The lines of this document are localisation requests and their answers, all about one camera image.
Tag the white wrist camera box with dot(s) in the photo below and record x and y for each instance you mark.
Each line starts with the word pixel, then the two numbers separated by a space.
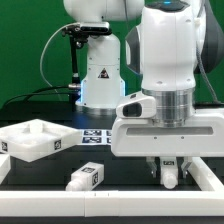
pixel 136 105

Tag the black camera on stand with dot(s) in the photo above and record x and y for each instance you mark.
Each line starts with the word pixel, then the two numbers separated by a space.
pixel 87 28

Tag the black camera stand pole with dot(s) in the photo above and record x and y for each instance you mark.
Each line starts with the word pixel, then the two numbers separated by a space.
pixel 75 75

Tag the white block at left edge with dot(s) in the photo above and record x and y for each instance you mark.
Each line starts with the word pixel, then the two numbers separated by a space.
pixel 5 166

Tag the sheet with fiducial tags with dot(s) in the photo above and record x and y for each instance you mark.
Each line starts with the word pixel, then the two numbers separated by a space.
pixel 96 137

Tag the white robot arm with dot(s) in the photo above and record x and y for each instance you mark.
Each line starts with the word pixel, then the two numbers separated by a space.
pixel 141 63

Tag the white U-shaped fence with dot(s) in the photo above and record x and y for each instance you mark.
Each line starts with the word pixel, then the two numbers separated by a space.
pixel 208 200

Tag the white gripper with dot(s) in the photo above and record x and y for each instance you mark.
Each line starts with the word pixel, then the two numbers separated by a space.
pixel 202 135

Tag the white square tabletop part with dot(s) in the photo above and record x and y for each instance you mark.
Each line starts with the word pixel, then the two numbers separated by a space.
pixel 36 139

